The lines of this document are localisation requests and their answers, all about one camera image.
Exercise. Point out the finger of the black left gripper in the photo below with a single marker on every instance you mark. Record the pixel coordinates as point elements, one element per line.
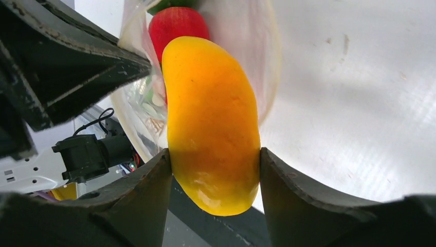
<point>55,63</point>

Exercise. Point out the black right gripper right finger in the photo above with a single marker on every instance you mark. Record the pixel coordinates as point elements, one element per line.
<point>301,211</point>

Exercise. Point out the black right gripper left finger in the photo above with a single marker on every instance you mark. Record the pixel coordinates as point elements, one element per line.
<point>130,211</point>

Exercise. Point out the red fake food ball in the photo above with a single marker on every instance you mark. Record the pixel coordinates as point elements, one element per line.
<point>175,22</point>

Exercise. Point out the orange fake food ball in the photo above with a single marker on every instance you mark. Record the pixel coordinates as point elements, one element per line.
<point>212,130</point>

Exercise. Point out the clear zip top bag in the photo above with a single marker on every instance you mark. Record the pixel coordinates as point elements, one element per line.
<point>247,30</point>

